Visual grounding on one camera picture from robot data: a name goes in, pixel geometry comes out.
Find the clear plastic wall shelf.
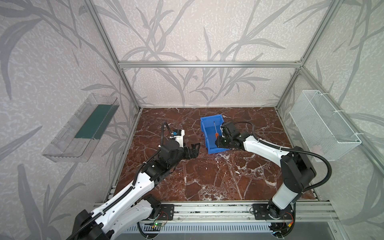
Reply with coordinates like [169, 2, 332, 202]
[42, 94, 120, 163]

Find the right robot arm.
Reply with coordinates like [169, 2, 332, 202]
[215, 122, 317, 219]

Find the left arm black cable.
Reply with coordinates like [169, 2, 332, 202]
[65, 121, 175, 240]

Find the green circuit board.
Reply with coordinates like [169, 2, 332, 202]
[152, 221, 167, 230]

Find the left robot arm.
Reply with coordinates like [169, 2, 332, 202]
[68, 140, 201, 240]

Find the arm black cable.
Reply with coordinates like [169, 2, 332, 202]
[232, 121, 333, 193]
[65, 121, 175, 240]

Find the aluminium corner post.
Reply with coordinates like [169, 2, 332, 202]
[84, 0, 141, 111]
[276, 0, 343, 110]

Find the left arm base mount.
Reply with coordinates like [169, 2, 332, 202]
[146, 204, 175, 221]

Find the blue plastic bin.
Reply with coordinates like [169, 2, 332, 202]
[200, 115, 229, 154]

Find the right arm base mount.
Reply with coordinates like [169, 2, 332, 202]
[250, 203, 295, 221]

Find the left aluminium corner post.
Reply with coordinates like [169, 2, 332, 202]
[84, 0, 141, 111]

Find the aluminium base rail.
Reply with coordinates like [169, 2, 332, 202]
[92, 200, 340, 224]

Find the right aluminium corner post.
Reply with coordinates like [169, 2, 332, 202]
[276, 0, 343, 110]

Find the white wire mesh basket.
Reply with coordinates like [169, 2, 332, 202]
[290, 90, 362, 162]

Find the orange handled screwdriver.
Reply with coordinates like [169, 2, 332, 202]
[214, 121, 219, 139]

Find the aluminium frame horizontal bar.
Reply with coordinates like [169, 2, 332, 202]
[118, 61, 302, 69]

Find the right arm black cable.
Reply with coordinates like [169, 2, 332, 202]
[232, 121, 333, 193]

